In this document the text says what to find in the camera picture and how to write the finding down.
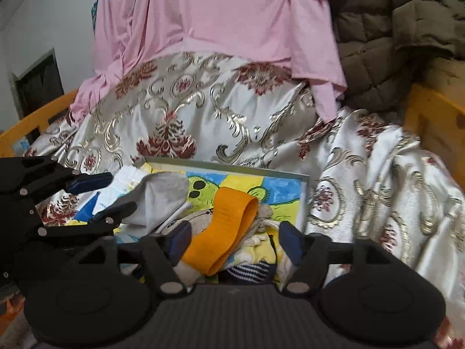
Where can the cardboard box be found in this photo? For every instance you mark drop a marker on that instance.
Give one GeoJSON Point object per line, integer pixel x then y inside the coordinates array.
{"type": "Point", "coordinates": [447, 76]}

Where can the orange fabric band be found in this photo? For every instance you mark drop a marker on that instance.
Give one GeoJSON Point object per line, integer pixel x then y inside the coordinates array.
{"type": "Point", "coordinates": [221, 225]}

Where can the olive puffer jacket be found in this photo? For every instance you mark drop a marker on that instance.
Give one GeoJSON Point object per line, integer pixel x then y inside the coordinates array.
{"type": "Point", "coordinates": [392, 25]}

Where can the floral satin blanket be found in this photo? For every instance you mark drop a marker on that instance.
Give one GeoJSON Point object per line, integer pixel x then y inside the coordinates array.
{"type": "Point", "coordinates": [236, 116]}

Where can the pink cloth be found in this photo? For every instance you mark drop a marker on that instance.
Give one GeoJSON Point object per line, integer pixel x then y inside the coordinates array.
{"type": "Point", "coordinates": [218, 14]}

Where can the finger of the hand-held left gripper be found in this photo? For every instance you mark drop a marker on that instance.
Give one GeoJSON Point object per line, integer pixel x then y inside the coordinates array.
{"type": "Point", "coordinates": [116, 212]}
{"type": "Point", "coordinates": [90, 182]}

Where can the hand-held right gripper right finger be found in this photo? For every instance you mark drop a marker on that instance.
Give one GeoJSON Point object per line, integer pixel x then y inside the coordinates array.
{"type": "Point", "coordinates": [292, 243]}

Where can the teal patterned cloth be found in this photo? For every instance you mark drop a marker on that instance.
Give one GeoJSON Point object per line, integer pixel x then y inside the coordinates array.
{"type": "Point", "coordinates": [94, 14]}

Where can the yellow striped sock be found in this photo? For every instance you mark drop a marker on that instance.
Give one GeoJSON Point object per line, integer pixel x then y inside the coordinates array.
{"type": "Point", "coordinates": [254, 252]}

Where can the colourful printed sheet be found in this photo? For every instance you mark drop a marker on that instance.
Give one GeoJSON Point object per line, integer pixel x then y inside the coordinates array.
{"type": "Point", "coordinates": [90, 207]}

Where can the wooden bed frame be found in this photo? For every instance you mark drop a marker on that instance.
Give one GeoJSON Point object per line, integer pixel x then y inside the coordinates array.
{"type": "Point", "coordinates": [436, 123]}

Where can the grey sock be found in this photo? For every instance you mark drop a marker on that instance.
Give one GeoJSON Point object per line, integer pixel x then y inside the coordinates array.
{"type": "Point", "coordinates": [160, 192]}

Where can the white printed plastic bag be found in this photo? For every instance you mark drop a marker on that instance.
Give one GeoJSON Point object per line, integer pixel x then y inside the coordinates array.
{"type": "Point", "coordinates": [123, 183]}

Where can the grey wall panel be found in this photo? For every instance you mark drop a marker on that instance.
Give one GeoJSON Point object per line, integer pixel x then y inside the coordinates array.
{"type": "Point", "coordinates": [40, 87]}

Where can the grey box with colourful picture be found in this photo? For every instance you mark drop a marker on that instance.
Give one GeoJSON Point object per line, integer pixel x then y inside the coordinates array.
{"type": "Point", "coordinates": [283, 192]}

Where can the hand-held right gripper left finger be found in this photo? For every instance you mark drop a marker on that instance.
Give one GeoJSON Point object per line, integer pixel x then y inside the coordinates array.
{"type": "Point", "coordinates": [181, 238]}

